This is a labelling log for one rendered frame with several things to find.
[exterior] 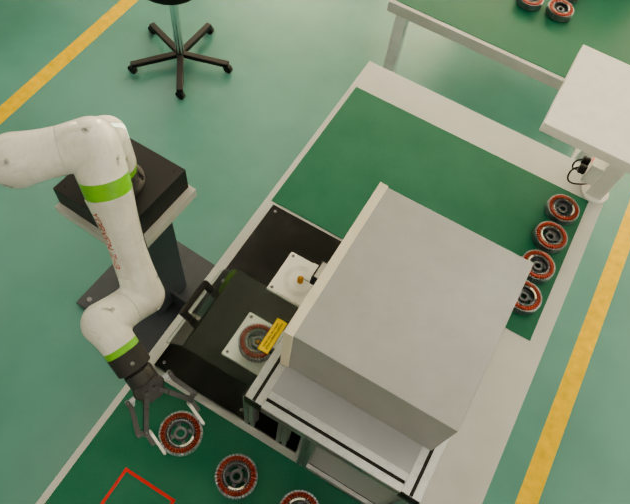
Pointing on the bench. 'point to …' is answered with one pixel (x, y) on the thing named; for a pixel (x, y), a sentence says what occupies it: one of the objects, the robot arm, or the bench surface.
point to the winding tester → (406, 317)
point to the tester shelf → (343, 430)
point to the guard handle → (195, 300)
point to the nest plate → (286, 280)
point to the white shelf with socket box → (603, 121)
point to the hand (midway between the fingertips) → (180, 432)
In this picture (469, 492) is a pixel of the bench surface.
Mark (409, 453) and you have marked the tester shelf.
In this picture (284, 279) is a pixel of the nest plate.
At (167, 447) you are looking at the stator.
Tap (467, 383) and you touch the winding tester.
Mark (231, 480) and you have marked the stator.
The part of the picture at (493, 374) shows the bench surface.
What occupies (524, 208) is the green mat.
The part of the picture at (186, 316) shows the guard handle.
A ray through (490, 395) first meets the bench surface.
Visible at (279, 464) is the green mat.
